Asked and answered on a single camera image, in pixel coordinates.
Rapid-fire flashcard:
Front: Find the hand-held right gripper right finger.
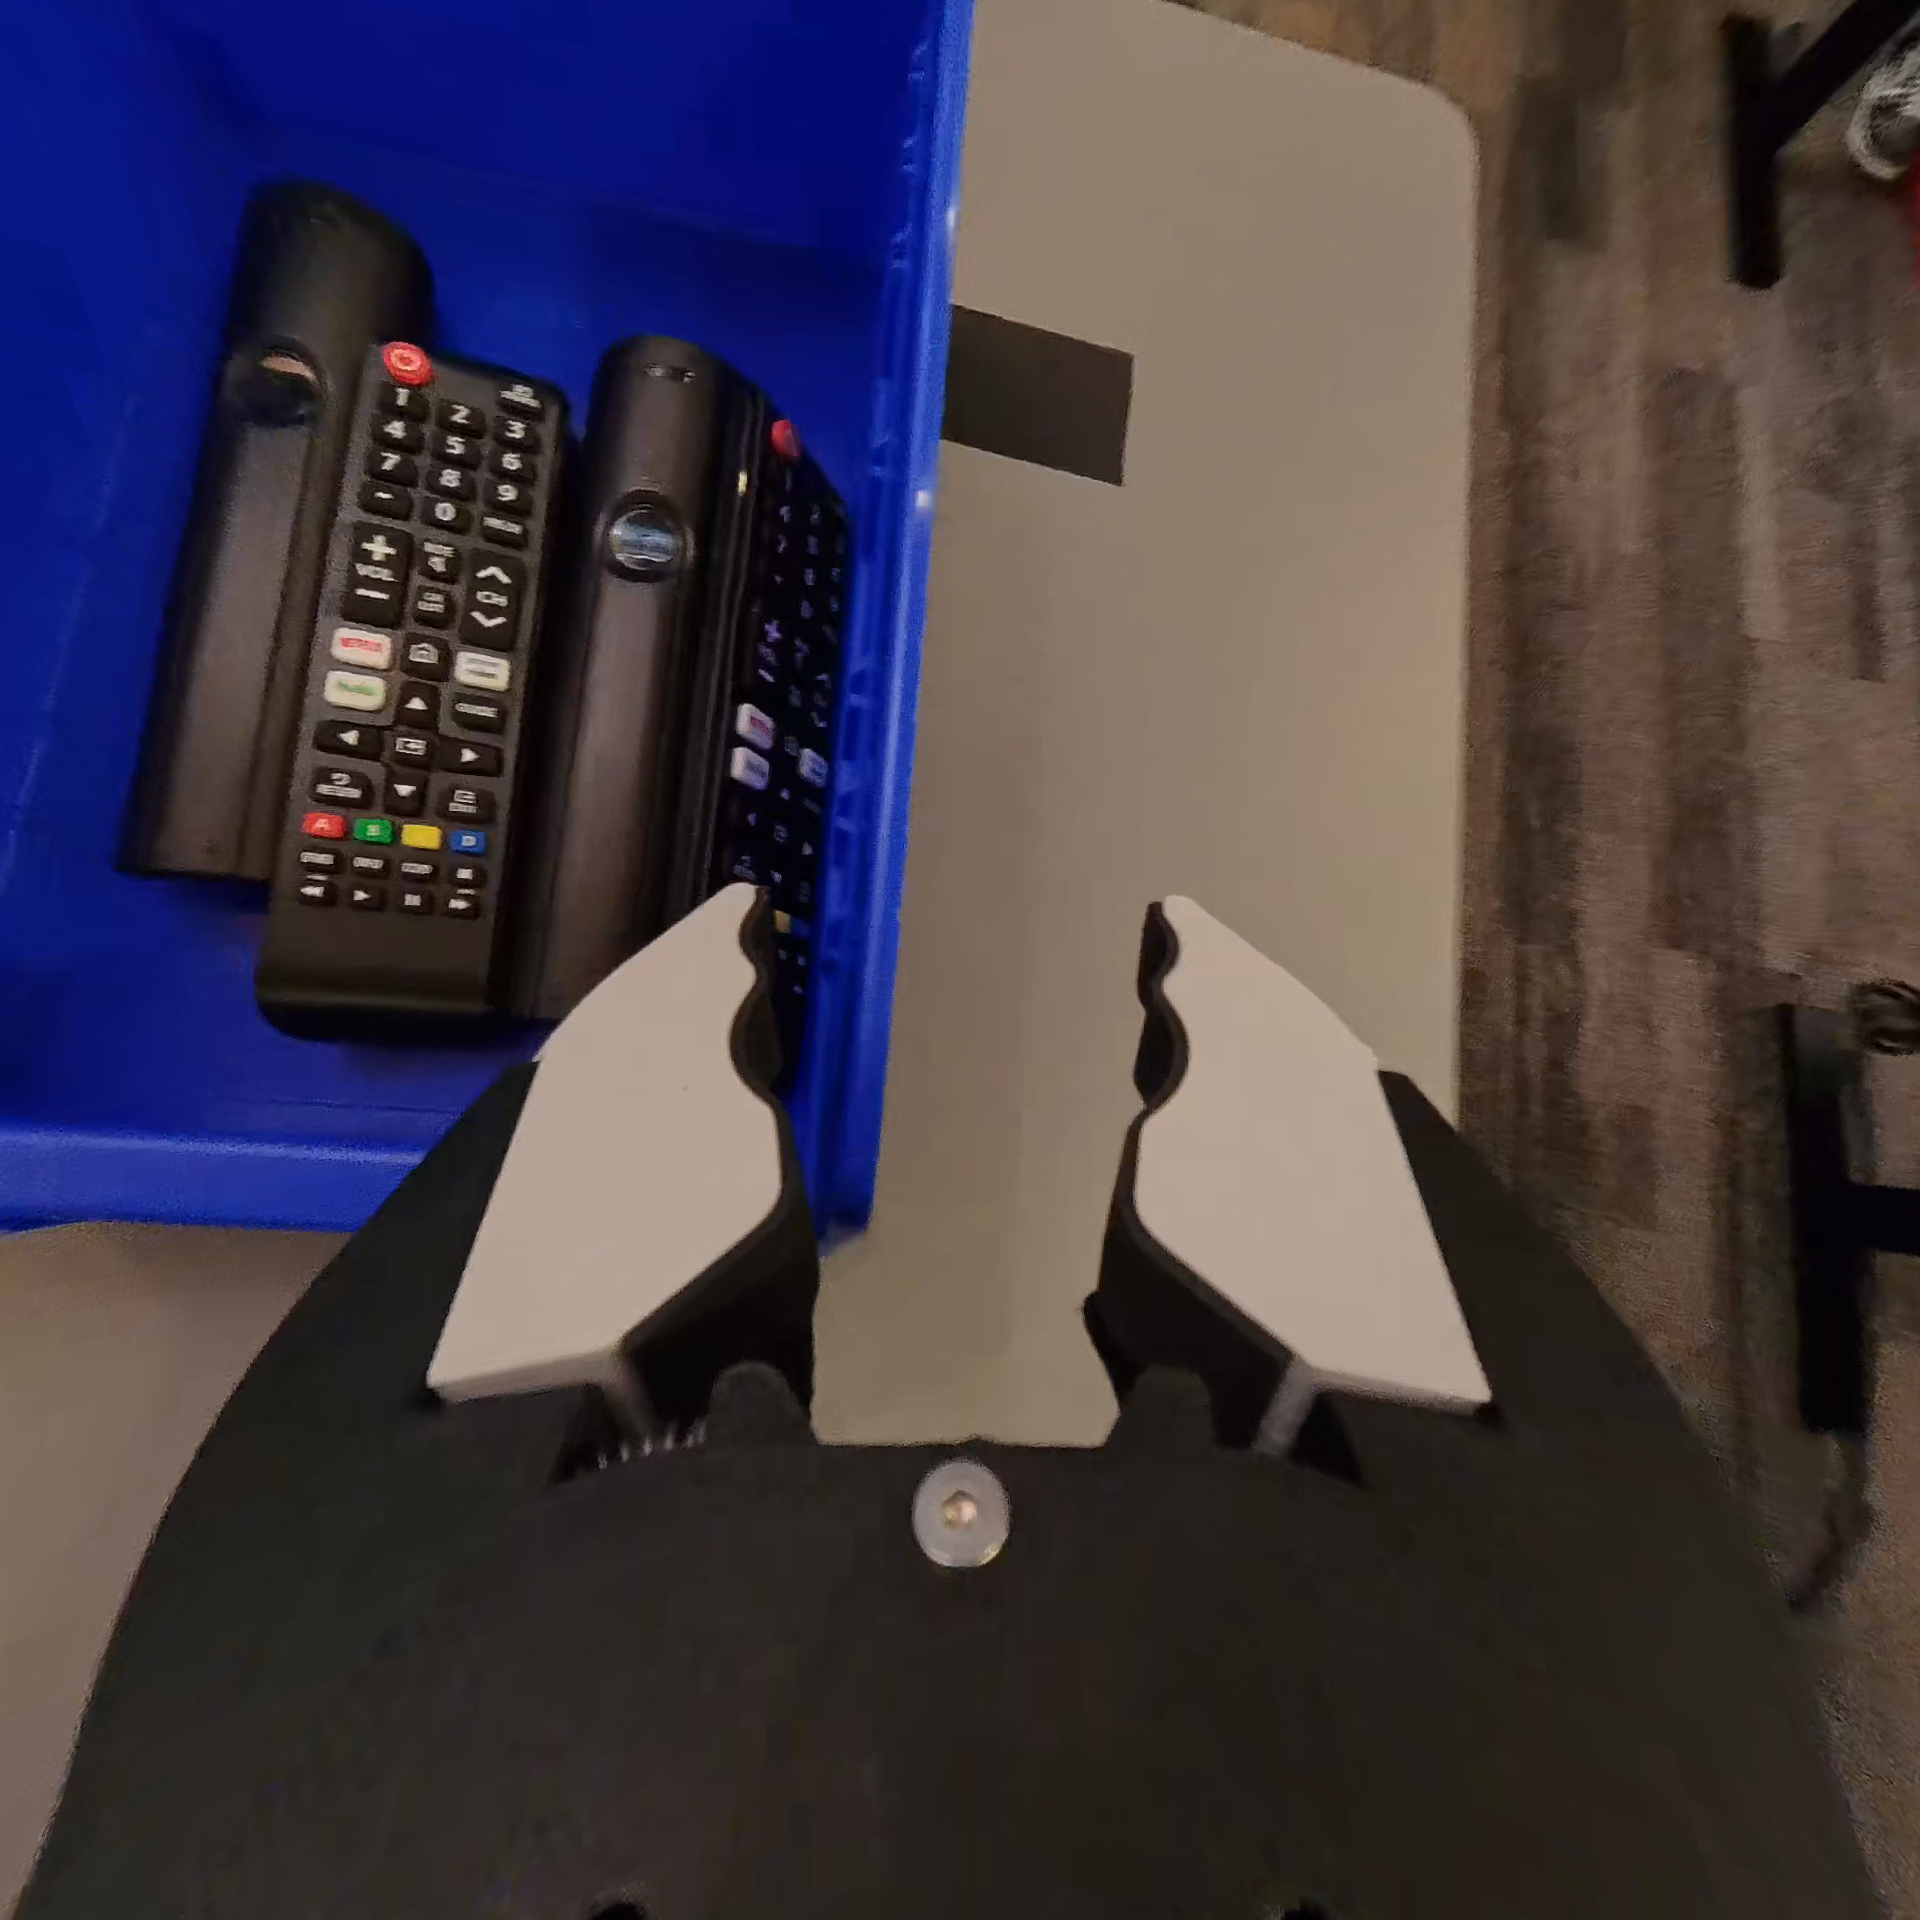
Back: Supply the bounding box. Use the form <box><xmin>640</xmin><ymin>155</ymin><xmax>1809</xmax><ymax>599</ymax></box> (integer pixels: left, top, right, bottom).
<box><xmin>1082</xmin><ymin>897</ymin><xmax>1501</xmax><ymax>1455</ymax></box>

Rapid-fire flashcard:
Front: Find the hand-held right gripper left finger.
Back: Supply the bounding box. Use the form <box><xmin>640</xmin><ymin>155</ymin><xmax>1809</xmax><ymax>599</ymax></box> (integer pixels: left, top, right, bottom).
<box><xmin>424</xmin><ymin>883</ymin><xmax>823</xmax><ymax>1442</ymax></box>

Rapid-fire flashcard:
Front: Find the black remote control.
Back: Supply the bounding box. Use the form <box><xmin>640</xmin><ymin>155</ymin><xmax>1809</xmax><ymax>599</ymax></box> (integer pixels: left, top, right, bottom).
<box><xmin>660</xmin><ymin>417</ymin><xmax>858</xmax><ymax>1082</ymax></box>
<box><xmin>509</xmin><ymin>334</ymin><xmax>758</xmax><ymax>1024</ymax></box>
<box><xmin>117</xmin><ymin>183</ymin><xmax>440</xmax><ymax>886</ymax></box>
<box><xmin>252</xmin><ymin>338</ymin><xmax>576</xmax><ymax>1041</ymax></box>

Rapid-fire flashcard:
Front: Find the large blue plastic bin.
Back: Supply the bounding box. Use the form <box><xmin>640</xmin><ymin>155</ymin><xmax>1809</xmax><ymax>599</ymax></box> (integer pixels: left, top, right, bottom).
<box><xmin>0</xmin><ymin>0</ymin><xmax>980</xmax><ymax>1240</ymax></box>

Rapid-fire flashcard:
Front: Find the black table leg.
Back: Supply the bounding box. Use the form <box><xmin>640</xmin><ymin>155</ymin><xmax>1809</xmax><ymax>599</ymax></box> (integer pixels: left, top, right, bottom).
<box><xmin>1721</xmin><ymin>0</ymin><xmax>1920</xmax><ymax>291</ymax></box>
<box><xmin>1782</xmin><ymin>983</ymin><xmax>1920</xmax><ymax>1442</ymax></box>

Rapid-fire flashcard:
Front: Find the black tape patch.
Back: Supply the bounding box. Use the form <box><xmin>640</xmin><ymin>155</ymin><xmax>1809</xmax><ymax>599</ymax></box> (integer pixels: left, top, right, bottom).
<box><xmin>940</xmin><ymin>305</ymin><xmax>1136</xmax><ymax>490</ymax></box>

